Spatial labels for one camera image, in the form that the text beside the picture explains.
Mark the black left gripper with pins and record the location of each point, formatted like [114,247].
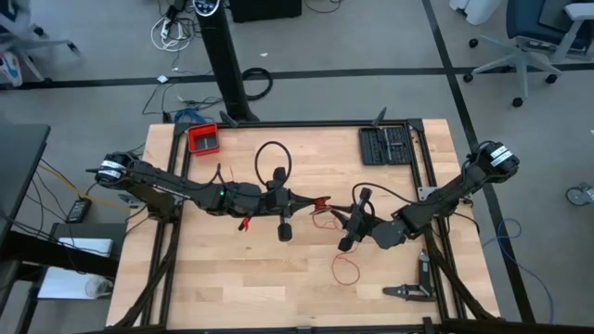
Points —
[284,204]

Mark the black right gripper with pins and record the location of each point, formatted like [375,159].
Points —
[362,225]

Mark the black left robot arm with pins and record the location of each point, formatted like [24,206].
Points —
[158,181]

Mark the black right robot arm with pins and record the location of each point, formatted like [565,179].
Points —
[445,190]

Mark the small red clip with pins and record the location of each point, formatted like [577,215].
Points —
[244,224]

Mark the black screwdriver bit case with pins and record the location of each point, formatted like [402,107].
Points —
[385,146]

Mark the black clamp tool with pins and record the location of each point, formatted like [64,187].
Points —
[423,273]

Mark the red plastic bin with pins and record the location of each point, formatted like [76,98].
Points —
[203,141]

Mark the small white adapter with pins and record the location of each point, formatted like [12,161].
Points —
[163,79]

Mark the black cabinet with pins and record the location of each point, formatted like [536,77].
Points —
[264,9]

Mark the clear plastic cup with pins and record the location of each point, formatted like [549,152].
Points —
[97,287]

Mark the white box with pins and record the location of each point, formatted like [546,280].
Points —
[83,246]

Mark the black power adapter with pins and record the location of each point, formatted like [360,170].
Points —
[79,210]

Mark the white plastic object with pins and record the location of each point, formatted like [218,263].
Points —
[478,11]

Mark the blue and white office chair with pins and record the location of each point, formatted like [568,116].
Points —
[533,18]

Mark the black desk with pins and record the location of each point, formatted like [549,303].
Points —
[18,162]

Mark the grey office chair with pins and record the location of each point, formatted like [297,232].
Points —
[28,44]

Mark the person's shoe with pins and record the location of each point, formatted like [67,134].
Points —
[10,69]

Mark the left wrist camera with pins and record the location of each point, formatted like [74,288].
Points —
[277,202]

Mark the black aluminium table frame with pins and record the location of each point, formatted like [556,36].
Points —
[301,124]

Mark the black side table frame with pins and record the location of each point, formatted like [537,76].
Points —
[55,255]

